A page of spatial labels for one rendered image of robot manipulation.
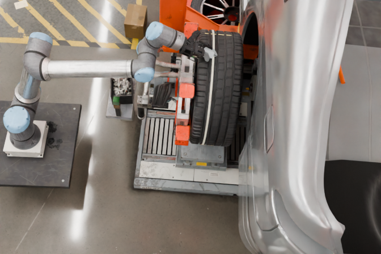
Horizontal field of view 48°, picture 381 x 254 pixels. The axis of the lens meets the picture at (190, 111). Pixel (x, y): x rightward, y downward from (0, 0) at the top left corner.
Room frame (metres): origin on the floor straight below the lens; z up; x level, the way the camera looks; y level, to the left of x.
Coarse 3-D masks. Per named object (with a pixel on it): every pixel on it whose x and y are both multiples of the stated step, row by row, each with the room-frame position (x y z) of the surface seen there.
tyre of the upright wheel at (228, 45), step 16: (208, 32) 1.46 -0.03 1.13; (224, 32) 1.52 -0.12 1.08; (224, 48) 1.34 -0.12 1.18; (240, 48) 1.35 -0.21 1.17; (208, 64) 1.23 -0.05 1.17; (224, 64) 1.24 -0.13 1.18; (240, 64) 1.25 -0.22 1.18; (208, 80) 1.15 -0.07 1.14; (224, 80) 1.16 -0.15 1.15; (240, 80) 1.17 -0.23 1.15; (208, 96) 1.08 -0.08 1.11; (224, 96) 1.09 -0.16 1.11; (240, 96) 1.11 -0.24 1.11; (224, 112) 1.03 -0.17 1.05; (192, 128) 0.97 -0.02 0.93; (208, 128) 0.97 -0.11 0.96; (224, 128) 0.98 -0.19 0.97; (208, 144) 0.97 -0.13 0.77; (224, 144) 0.97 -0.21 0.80
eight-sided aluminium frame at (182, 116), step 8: (184, 56) 1.29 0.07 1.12; (184, 64) 1.24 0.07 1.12; (192, 64) 1.25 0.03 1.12; (184, 72) 1.19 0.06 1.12; (192, 72) 1.20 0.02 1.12; (184, 80) 1.15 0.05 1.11; (192, 80) 1.16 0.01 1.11; (184, 104) 1.28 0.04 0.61; (184, 112) 1.03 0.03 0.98; (176, 120) 1.00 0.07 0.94; (184, 120) 1.01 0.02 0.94
